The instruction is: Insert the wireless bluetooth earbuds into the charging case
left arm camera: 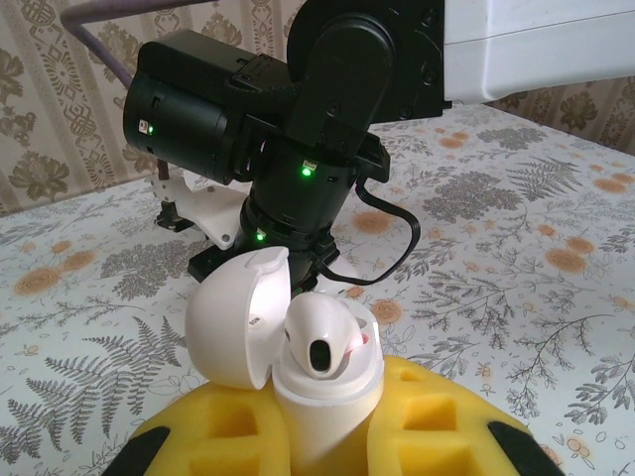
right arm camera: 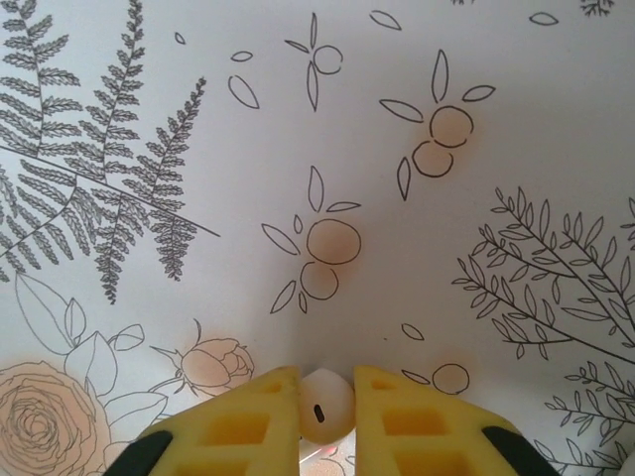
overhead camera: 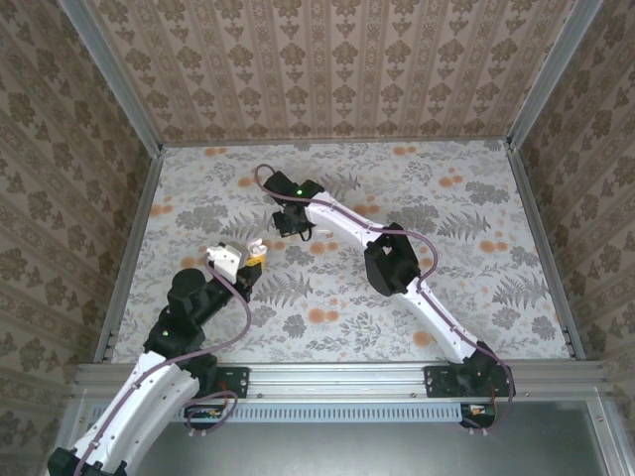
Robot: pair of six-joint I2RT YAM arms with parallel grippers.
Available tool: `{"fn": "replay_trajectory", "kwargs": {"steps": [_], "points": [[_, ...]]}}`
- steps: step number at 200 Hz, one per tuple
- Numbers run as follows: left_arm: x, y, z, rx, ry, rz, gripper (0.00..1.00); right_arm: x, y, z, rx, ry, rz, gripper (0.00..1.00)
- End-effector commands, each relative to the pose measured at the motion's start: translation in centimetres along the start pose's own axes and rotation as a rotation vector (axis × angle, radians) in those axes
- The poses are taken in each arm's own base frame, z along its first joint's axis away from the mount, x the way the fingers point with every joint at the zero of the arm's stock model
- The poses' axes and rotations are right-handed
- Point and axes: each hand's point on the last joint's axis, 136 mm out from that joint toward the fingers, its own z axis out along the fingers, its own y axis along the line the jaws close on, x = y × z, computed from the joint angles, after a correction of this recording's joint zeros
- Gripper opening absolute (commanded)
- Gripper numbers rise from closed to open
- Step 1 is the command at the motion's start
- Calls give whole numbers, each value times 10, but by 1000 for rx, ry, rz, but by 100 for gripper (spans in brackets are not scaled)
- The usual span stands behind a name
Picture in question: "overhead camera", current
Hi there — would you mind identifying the thin aluminium table edge strip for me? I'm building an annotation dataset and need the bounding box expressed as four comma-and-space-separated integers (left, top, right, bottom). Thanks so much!
159, 137, 512, 148

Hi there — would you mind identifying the metal lower panel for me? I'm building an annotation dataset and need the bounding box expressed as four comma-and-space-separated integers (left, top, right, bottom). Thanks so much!
73, 421, 612, 476

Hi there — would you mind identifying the aluminium frame post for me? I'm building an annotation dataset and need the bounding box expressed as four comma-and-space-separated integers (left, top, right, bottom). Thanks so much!
505, 0, 606, 153
56, 0, 165, 159

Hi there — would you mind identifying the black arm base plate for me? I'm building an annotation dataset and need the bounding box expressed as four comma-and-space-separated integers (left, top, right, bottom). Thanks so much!
425, 365, 517, 400
188, 365, 250, 400

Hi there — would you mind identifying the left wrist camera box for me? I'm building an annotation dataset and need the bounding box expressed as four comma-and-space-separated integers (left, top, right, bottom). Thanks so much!
205, 241, 248, 280

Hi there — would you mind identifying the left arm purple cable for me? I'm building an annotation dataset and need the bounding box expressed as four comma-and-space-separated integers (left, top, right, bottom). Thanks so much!
71, 251, 252, 476

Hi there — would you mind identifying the grey slotted cable duct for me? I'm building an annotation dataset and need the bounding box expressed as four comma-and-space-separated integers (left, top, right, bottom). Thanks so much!
91, 402, 470, 424

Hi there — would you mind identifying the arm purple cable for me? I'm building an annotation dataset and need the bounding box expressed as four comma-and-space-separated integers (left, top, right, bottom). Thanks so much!
71, 251, 252, 476
253, 164, 517, 437

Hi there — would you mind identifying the aluminium table side rail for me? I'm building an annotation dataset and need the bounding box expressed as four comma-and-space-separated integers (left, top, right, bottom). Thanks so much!
505, 141, 589, 362
92, 146, 165, 363

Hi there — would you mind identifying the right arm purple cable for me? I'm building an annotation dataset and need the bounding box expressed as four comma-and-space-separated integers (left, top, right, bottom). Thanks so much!
253, 164, 517, 437

